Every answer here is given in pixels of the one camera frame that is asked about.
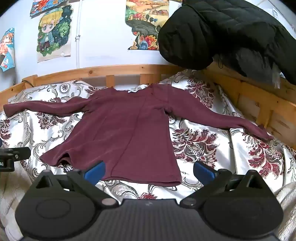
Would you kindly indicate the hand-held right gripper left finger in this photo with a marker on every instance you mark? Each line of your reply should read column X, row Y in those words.
column 94, row 172

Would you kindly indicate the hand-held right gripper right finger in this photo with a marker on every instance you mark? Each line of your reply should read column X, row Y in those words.
column 203, row 172

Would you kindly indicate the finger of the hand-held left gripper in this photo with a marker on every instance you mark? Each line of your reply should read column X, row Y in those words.
column 19, row 153

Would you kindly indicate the maroon long-sleeved shirt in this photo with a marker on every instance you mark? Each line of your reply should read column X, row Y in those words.
column 129, row 129

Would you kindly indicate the white floral satin bedspread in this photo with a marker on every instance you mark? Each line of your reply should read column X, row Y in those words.
column 223, row 148

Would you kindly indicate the orange-haired cartoon figure poster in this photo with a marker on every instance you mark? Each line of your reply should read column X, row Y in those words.
column 7, row 51

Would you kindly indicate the blond cartoon figure poster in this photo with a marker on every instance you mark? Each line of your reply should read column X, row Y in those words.
column 54, row 34

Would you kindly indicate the black puffer jacket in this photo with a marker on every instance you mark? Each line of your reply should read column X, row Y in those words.
column 208, row 30

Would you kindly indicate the red and orange cartoon poster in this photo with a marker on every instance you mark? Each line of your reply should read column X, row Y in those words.
column 46, row 7

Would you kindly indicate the colourful landscape poster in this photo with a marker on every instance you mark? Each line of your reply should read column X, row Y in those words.
column 145, row 23

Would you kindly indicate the wooden bed frame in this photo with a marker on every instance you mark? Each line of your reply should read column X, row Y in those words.
column 254, row 92

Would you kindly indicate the white wall pipe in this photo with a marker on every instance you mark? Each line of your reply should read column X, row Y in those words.
column 78, row 51

